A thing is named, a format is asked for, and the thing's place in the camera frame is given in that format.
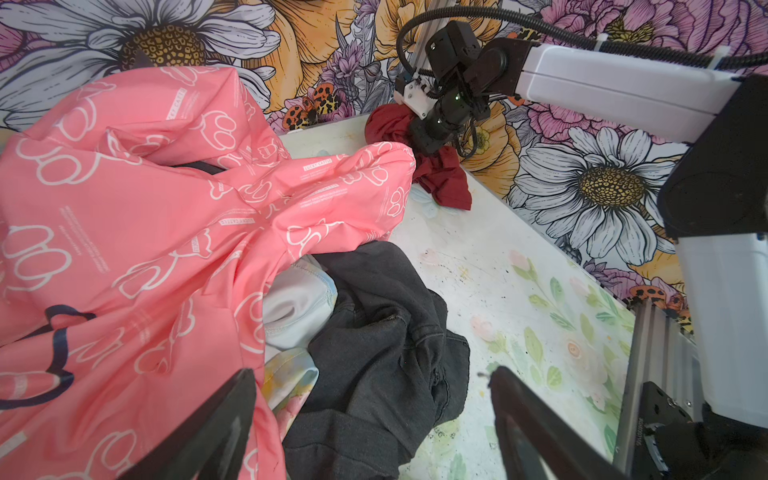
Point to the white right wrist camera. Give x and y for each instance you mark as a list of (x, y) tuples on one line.
[(415, 93)]

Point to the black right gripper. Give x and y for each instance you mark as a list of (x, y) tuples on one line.
[(463, 73)]

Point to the aluminium front rail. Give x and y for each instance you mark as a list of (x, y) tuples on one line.
[(663, 386)]

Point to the white cloth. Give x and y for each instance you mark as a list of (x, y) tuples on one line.
[(297, 307)]

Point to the dark red cloth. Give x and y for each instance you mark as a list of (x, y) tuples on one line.
[(439, 174)]

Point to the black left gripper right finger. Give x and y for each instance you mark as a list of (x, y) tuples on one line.
[(533, 440)]

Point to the black cloth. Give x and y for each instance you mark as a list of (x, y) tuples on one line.
[(389, 371)]

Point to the pink printed cloth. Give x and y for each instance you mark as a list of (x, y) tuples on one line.
[(143, 220)]

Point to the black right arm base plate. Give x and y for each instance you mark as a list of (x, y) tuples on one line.
[(667, 443)]

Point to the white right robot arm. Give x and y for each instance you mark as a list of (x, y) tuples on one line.
[(678, 168)]

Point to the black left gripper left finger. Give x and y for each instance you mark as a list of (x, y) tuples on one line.
[(210, 443)]

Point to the floral green cloth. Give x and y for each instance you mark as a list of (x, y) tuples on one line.
[(290, 377)]

